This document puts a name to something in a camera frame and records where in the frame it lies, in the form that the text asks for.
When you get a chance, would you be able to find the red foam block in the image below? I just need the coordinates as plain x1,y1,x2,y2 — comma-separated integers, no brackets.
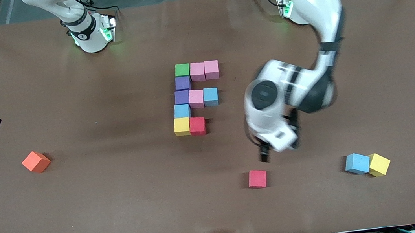
247,168,269,190
188,116,207,137

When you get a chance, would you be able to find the blue foam block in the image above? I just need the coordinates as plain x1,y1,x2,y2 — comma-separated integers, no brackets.
202,87,220,108
344,151,372,176
173,103,191,120

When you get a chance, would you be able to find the yellow foam block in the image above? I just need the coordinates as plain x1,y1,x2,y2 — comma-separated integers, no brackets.
367,152,392,178
173,116,192,137

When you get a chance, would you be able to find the pink foam block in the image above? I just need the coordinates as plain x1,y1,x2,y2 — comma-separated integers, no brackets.
188,89,206,110
203,59,221,81
189,62,207,83

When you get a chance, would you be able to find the purple foam block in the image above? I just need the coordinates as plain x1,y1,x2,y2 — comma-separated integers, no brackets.
174,75,192,92
174,89,191,106

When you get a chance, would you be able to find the green foam block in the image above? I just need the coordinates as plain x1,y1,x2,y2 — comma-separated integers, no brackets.
174,63,191,78

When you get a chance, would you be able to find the orange foam block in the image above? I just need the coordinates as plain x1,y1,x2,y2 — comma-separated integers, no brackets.
20,149,53,176

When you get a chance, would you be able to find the brown paper table cover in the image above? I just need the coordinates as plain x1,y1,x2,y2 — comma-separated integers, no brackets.
0,0,415,233

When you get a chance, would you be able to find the black right base cable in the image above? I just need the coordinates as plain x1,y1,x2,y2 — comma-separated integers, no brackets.
76,0,122,20

